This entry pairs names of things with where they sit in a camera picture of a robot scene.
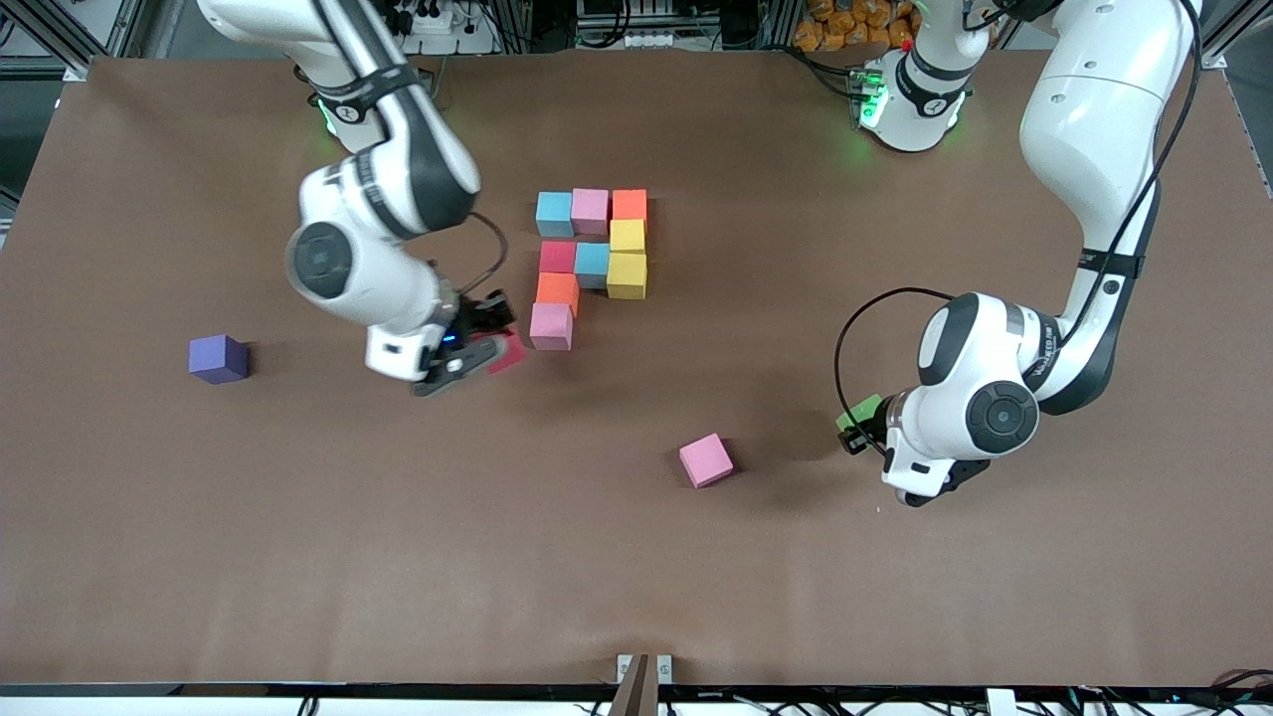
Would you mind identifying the green foam cube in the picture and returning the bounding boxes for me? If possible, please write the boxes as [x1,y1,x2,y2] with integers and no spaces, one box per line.
[835,395,886,434]

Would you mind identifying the brown camera mount post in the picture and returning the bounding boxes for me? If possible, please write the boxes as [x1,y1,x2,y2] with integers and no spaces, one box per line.
[609,654,659,716]

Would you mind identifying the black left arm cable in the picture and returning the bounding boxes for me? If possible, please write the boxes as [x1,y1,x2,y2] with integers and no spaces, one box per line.
[833,287,958,439]

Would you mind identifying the white socket strip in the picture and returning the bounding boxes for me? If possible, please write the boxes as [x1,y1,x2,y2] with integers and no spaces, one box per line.
[582,0,707,51]

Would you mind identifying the purple foam cube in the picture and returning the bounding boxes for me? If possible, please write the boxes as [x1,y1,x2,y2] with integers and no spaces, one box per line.
[188,334,250,385]

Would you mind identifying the bag of orange items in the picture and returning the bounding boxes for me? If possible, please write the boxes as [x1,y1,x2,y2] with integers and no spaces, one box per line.
[793,0,921,53]

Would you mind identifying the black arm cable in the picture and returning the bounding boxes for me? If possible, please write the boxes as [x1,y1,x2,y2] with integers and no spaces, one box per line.
[833,287,958,439]
[467,211,510,299]

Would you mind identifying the white power strip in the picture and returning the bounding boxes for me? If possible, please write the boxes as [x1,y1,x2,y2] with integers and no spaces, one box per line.
[393,0,498,56]

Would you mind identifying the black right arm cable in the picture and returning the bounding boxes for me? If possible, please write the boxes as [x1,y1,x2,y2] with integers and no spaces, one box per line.
[467,211,510,299]

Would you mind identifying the black floor cable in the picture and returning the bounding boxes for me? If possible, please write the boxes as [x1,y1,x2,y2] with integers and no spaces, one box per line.
[1208,668,1273,697]

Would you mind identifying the pink foam cube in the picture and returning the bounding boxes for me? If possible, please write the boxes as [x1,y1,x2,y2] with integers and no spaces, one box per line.
[529,302,575,351]
[678,433,735,489]
[572,188,610,236]

